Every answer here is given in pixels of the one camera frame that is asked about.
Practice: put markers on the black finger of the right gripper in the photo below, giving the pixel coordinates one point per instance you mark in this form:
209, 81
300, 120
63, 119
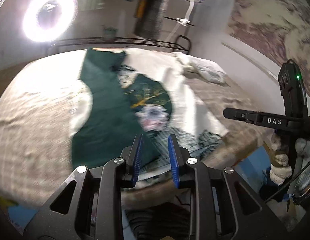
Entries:
240, 115

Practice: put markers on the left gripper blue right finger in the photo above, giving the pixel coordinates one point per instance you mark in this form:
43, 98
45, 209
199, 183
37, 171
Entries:
174, 155

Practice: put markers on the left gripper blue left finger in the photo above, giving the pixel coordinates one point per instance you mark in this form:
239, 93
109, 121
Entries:
137, 151

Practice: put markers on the green white printed t-shirt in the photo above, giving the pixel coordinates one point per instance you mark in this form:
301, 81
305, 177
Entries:
137, 91

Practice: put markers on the black clothes rack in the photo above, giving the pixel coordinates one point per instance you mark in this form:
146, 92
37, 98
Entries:
87, 28

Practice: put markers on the right gloved hand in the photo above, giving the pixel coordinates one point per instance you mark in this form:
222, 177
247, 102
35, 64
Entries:
278, 155

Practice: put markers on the folded white garment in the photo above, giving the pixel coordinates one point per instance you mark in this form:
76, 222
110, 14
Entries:
208, 70

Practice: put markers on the beige plaid bed cover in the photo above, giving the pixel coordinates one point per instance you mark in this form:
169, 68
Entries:
36, 112

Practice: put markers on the white clip lamp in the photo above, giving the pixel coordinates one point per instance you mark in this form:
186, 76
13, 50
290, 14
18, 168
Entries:
184, 21

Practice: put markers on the grey plaid coat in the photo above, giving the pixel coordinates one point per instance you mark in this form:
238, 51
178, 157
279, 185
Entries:
150, 25

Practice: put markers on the green potted plant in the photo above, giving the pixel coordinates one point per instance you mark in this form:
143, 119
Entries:
109, 33

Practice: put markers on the yellow garment on rack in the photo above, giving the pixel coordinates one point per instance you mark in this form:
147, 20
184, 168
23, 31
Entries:
141, 6

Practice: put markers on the landscape painting wall scroll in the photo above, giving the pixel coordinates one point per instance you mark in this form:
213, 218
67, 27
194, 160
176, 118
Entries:
279, 29

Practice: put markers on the ring light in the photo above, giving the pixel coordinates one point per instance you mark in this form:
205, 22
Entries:
46, 26

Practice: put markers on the phone holder in ring light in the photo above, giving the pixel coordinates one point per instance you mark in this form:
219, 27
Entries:
49, 6

